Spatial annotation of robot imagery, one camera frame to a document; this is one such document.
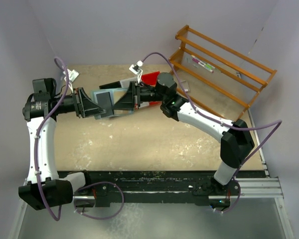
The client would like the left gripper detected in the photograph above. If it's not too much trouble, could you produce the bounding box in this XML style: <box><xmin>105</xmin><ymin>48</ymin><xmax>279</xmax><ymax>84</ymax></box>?
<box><xmin>52</xmin><ymin>87</ymin><xmax>107</xmax><ymax>118</ymax></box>

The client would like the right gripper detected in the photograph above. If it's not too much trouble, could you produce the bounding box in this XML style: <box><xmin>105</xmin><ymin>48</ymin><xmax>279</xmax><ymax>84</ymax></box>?
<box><xmin>112</xmin><ymin>81</ymin><xmax>165</xmax><ymax>110</ymax></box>

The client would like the orange card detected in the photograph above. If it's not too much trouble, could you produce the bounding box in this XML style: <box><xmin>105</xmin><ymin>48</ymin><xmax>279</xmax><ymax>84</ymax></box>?
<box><xmin>113</xmin><ymin>88</ymin><xmax>127</xmax><ymax>104</ymax></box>

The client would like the green card holder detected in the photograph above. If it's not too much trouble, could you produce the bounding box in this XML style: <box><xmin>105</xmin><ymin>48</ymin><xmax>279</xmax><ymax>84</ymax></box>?
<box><xmin>90</xmin><ymin>88</ymin><xmax>134</xmax><ymax>120</ymax></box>

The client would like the black card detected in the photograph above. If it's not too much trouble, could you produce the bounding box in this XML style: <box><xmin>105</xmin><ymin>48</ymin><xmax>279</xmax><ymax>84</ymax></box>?
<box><xmin>96</xmin><ymin>92</ymin><xmax>114</xmax><ymax>118</ymax></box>

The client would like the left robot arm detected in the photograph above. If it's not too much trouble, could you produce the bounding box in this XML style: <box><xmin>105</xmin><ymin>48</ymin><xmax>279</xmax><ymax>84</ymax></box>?
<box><xmin>18</xmin><ymin>78</ymin><xmax>106</xmax><ymax>210</ymax></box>

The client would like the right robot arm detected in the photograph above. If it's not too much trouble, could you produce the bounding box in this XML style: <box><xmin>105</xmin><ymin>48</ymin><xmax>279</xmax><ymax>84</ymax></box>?
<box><xmin>113</xmin><ymin>73</ymin><xmax>255</xmax><ymax>195</ymax></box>

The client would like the black bin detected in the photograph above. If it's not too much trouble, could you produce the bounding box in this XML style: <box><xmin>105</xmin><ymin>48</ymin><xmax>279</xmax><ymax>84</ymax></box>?
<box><xmin>99</xmin><ymin>81</ymin><xmax>122</xmax><ymax>90</ymax></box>

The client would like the white bin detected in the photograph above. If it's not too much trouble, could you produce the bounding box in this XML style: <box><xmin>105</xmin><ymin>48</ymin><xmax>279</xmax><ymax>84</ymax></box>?
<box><xmin>120</xmin><ymin>77</ymin><xmax>137</xmax><ymax>88</ymax></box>

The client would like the red bin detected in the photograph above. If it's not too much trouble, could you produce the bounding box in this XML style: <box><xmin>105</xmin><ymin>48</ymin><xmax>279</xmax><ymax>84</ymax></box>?
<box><xmin>140</xmin><ymin>71</ymin><xmax>161</xmax><ymax>108</ymax></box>

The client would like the pink marker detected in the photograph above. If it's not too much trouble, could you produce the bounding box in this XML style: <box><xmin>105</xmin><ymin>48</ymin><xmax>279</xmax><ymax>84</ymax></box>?
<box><xmin>192</xmin><ymin>57</ymin><xmax>214</xmax><ymax>73</ymax></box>

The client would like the green marker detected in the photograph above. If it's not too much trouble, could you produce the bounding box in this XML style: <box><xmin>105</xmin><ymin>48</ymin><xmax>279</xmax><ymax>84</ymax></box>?
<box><xmin>191</xmin><ymin>55</ymin><xmax>215</xmax><ymax>69</ymax></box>

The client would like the wooden rack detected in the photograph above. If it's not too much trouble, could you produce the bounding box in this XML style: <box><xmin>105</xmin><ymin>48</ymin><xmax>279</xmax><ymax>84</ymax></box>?
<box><xmin>169</xmin><ymin>25</ymin><xmax>277</xmax><ymax>121</ymax></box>

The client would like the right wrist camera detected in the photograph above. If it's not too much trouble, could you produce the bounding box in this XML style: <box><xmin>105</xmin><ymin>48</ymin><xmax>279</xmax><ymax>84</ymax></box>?
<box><xmin>129</xmin><ymin>60</ymin><xmax>143</xmax><ymax>83</ymax></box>

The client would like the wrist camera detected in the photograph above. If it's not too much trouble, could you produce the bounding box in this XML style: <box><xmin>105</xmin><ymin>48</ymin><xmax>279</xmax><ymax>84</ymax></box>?
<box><xmin>129</xmin><ymin>60</ymin><xmax>143</xmax><ymax>83</ymax></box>
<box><xmin>67</xmin><ymin>69</ymin><xmax>80</xmax><ymax>82</ymax></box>

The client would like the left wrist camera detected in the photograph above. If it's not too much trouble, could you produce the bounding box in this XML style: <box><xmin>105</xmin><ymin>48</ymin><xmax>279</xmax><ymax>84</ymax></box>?
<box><xmin>67</xmin><ymin>69</ymin><xmax>80</xmax><ymax>82</ymax></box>

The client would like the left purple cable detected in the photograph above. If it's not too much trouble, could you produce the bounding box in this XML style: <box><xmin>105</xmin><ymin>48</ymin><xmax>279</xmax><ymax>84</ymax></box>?
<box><xmin>33</xmin><ymin>56</ymin><xmax>70</xmax><ymax>222</ymax></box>

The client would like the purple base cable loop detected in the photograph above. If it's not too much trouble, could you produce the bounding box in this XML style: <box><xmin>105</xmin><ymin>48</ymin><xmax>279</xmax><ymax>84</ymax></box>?
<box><xmin>73</xmin><ymin>182</ymin><xmax>125</xmax><ymax>220</ymax></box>

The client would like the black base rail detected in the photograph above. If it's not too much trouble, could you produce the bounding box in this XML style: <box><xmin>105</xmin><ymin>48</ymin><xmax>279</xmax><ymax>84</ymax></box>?
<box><xmin>58</xmin><ymin>170</ymin><xmax>241</xmax><ymax>208</ymax></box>

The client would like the aluminium frame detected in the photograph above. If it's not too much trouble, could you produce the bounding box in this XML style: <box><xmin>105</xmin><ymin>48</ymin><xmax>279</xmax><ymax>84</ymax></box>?
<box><xmin>10</xmin><ymin>178</ymin><xmax>294</xmax><ymax>239</ymax></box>

